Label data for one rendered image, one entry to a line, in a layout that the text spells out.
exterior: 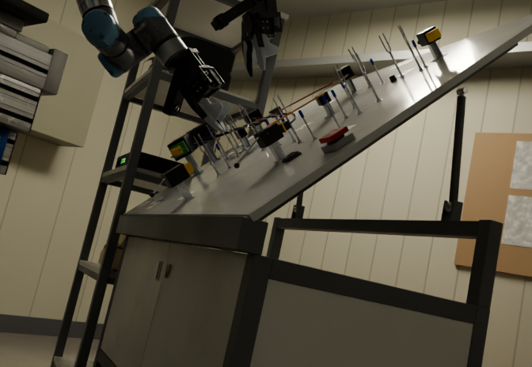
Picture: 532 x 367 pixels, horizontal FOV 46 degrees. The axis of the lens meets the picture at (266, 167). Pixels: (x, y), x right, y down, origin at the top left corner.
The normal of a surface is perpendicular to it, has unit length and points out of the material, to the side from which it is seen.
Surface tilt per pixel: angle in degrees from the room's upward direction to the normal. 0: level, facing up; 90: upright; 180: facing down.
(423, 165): 90
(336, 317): 90
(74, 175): 90
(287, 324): 90
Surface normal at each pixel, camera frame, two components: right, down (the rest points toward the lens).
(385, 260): -0.62, -0.26
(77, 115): 0.76, 0.06
